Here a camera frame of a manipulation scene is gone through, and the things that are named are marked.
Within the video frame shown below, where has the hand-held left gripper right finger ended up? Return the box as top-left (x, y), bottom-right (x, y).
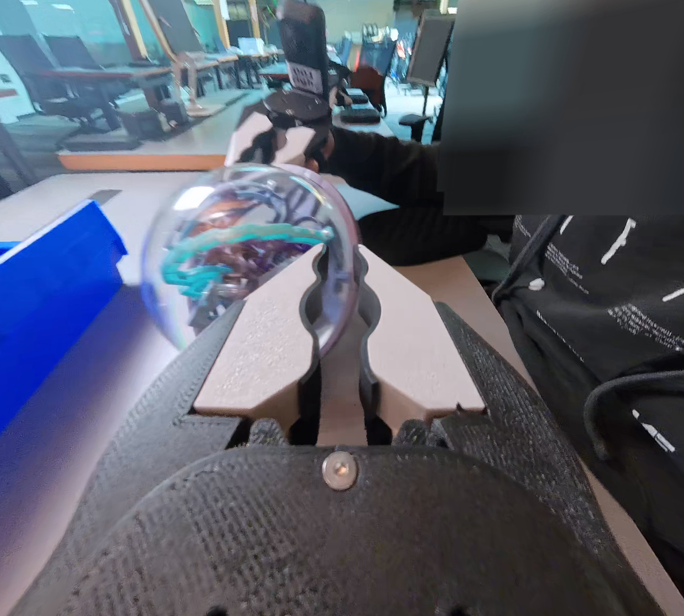
top-left (355, 248), bottom-right (488, 430)

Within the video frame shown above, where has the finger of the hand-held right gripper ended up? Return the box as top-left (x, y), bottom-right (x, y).
top-left (278, 125), bottom-right (319, 170)
top-left (226, 107), bottom-right (281, 168)

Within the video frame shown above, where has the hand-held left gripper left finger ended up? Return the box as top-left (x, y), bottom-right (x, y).
top-left (193, 246), bottom-right (323, 430)

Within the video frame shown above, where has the clear maze ball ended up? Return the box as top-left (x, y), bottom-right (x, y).
top-left (141, 161), bottom-right (362, 357)

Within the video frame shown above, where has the person's right forearm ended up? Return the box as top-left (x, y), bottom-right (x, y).
top-left (319, 128), bottom-right (516, 266)

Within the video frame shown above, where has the wooden-edged desk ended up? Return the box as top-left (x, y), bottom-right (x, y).
top-left (56, 91), bottom-right (398, 174)

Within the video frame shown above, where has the black monitor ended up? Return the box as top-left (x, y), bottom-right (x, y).
top-left (405, 10), bottom-right (456, 89)

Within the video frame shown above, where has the black office chair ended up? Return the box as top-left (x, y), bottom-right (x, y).
top-left (0, 34), bottom-right (120, 134)

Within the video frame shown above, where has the blue plastic bin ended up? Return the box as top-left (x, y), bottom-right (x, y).
top-left (0, 200), bottom-right (130, 435)

